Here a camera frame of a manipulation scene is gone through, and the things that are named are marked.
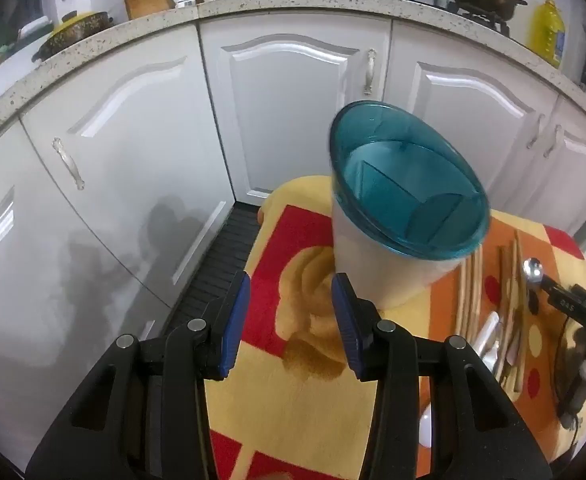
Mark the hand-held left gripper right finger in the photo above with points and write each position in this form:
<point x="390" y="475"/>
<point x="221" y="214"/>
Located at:
<point x="345" y="320"/>

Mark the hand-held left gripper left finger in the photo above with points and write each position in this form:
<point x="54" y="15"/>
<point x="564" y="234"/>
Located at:
<point x="235" y="325"/>

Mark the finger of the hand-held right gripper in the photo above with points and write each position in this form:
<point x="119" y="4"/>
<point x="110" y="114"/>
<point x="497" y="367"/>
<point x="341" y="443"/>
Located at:
<point x="570" y="300"/>

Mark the metal spoon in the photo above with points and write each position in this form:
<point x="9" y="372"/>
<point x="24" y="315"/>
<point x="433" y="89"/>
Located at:
<point x="533" y="267"/>

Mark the white floral utensil holder teal rim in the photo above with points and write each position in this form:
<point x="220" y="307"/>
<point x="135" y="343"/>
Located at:
<point x="373" y="270"/>

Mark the white plastic spoon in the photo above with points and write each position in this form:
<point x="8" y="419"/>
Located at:
<point x="488" y="335"/>
<point x="426" y="425"/>

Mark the orange yellow red printed blanket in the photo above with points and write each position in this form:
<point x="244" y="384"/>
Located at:
<point x="303" y="400"/>

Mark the white cabinet door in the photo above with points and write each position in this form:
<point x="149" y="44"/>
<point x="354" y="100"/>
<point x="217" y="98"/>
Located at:
<point x="138" y="160"/>
<point x="283" y="110"/>
<point x="573" y="180"/>
<point x="33" y="285"/>
<point x="463" y="110"/>

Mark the yellow oil bottle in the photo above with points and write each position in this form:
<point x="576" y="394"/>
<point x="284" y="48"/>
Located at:
<point x="548" y="35"/>

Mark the speckled stone countertop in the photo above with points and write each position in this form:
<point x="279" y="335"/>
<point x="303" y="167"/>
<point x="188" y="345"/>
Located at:
<point x="283" y="0"/>

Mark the frying pan with yellow lid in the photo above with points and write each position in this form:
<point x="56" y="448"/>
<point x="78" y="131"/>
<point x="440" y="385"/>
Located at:
<point x="73" y="30"/>

